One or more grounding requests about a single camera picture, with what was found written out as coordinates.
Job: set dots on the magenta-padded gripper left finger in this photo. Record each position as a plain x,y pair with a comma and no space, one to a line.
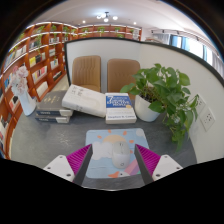
60,166

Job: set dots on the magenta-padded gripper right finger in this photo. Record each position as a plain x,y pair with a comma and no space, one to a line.
165,166

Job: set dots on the pastel cartoon mouse pad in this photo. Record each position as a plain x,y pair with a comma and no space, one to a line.
101,150

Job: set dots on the dark hardcover book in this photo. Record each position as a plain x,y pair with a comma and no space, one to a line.
51,101
50,119

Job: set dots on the white plant pot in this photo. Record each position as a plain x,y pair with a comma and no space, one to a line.
145,111

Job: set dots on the white ceramic pitcher vase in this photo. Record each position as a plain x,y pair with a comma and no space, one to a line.
26,103

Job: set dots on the blue and white book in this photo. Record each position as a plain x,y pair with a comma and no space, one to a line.
120,106

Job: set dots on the green leafy plant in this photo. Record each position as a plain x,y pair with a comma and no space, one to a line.
166,90

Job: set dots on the tan upholstered chair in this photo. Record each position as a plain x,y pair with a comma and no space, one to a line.
121,75
86,71

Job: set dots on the orange wooden bookshelf unit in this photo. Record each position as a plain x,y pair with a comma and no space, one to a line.
36,60

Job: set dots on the window with white curtains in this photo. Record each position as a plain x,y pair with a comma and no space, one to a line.
196,46

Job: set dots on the ceiling spot lights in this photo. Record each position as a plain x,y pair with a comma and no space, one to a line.
106,16

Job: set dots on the white wall socket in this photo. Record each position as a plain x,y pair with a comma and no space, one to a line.
200,105
207,119

